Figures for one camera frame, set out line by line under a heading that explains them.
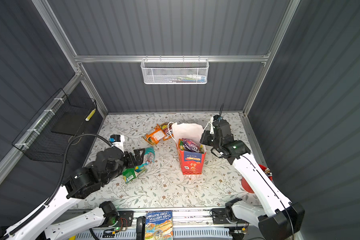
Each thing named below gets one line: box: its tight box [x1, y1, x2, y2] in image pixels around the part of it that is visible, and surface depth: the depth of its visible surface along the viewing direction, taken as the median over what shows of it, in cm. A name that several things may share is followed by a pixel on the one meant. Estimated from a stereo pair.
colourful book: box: [144, 210, 174, 240], surface depth 71 cm
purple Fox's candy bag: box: [182, 138, 200, 153], surface depth 88 cm
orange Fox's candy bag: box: [160, 122, 174, 141], surface depth 105 cm
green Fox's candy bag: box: [179, 140, 185, 151], surface depth 90 cm
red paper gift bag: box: [171, 122, 206, 175], surface depth 82 cm
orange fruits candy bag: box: [143, 124, 166, 146], surface depth 104 cm
